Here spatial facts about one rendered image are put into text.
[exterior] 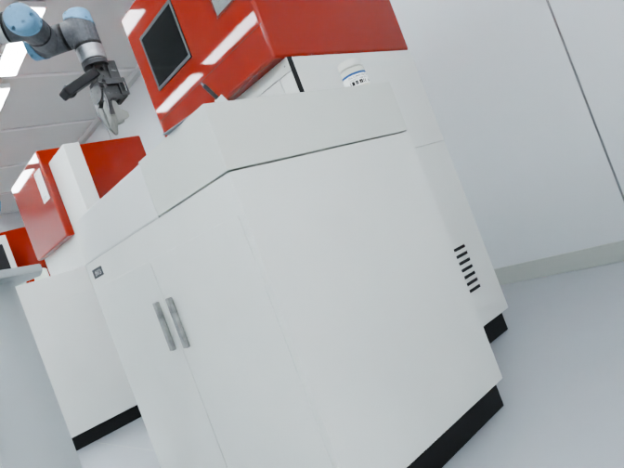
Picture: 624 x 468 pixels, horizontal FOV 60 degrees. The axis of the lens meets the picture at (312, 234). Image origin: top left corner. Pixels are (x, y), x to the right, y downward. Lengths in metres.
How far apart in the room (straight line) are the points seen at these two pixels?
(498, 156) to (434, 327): 1.82
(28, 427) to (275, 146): 0.89
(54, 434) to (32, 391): 0.12
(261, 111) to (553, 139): 2.00
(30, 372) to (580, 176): 2.48
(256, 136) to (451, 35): 2.15
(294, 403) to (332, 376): 0.10
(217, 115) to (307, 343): 0.50
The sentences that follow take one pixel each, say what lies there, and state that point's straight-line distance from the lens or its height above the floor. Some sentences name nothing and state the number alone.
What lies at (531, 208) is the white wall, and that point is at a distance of 3.09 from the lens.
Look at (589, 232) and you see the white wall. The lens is 3.02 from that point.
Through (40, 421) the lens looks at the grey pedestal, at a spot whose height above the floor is 0.45.
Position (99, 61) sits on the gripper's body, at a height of 1.29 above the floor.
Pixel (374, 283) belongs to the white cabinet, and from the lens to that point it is 1.29.
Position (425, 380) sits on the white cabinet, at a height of 0.21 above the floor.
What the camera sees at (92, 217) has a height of 0.93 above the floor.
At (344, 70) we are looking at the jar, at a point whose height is 1.04.
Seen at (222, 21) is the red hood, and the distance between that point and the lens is 2.04.
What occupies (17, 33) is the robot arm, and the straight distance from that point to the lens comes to 1.61.
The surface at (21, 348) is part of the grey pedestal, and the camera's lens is 1.53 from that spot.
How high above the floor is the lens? 0.63
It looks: 1 degrees up
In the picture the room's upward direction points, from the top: 21 degrees counter-clockwise
